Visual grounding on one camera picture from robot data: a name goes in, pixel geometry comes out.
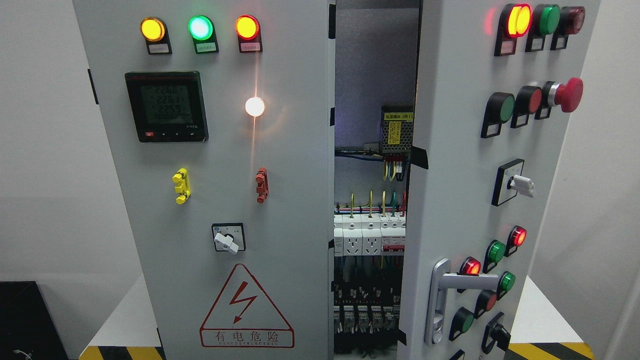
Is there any grey cabinet door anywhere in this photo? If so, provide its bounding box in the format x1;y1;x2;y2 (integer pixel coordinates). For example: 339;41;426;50
398;0;601;360
73;0;335;360

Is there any red indicator light left door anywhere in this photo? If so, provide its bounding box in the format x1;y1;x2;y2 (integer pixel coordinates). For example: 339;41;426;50
235;14;263;53

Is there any green indicator light left door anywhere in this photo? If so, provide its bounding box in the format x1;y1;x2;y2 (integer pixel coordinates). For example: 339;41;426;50
187;14;219;54

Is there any yellow indicator light left door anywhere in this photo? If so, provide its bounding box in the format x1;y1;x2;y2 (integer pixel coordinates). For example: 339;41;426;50
140;16;172;55

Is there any white socket breaker row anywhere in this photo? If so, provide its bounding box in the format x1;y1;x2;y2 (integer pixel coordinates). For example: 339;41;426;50
333;212;406;257

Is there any metal mesh power supply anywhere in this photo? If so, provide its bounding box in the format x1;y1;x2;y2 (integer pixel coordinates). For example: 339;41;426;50
379;104;414;154

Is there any white glowing indicator light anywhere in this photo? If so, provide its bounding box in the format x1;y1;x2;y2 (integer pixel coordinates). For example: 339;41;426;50
244;96;266;117

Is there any lower relay and breaker row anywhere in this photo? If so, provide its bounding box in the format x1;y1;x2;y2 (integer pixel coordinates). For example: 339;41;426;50
330;281;403;342

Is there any red electric danger warning sticker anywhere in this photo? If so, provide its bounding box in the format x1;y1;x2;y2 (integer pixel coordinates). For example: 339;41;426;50
199;263;295;348

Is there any black digital power meter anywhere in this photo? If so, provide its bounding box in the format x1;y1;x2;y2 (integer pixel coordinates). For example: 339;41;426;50
125;70;208;143

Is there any red mushroom emergency stop button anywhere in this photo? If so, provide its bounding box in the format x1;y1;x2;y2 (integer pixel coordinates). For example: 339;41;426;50
534;77;584;120

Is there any red terminal post block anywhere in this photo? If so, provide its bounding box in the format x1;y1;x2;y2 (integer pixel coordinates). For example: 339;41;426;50
254;167;269;204

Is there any yellow terminal post block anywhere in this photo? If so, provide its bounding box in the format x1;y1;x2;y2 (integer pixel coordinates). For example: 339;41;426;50
172;167;191;205

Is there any silver door lever handle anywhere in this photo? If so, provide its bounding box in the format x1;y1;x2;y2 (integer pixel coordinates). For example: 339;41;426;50
423;258;501;346

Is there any white rotary switch right door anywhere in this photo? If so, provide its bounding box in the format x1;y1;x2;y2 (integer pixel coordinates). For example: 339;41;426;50
491;158;536;207

